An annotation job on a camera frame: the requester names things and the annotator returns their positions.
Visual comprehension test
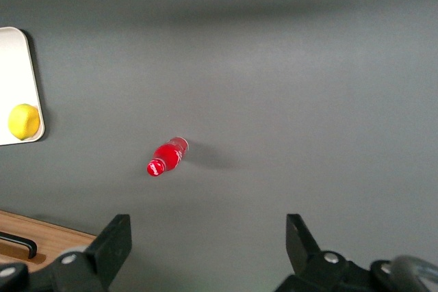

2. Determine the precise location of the grey right wrist cable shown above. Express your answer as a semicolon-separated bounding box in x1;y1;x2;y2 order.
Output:
371;254;438;292

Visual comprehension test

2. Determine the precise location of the black metal drawer handle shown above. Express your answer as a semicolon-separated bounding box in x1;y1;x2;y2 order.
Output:
0;231;38;260

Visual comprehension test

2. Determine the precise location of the red soda bottle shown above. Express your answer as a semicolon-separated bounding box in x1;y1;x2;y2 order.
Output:
146;136;190;178

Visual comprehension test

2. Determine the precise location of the yellow lemon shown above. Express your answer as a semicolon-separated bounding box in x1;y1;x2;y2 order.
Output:
8;103;41;141

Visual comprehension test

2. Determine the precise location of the wooden drawer front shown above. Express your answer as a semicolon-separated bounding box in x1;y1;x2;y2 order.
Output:
0;215;88;266

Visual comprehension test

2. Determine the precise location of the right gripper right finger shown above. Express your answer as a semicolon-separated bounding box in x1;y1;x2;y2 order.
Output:
276;213;370;292

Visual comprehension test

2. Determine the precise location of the beige plastic tray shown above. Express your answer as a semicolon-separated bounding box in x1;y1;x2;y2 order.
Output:
0;26;45;146

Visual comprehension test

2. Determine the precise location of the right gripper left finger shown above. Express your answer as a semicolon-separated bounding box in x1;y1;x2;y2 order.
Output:
51;214;133;292

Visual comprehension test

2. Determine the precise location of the wooden two-drawer cabinet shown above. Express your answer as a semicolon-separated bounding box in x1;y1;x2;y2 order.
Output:
0;209;99;267

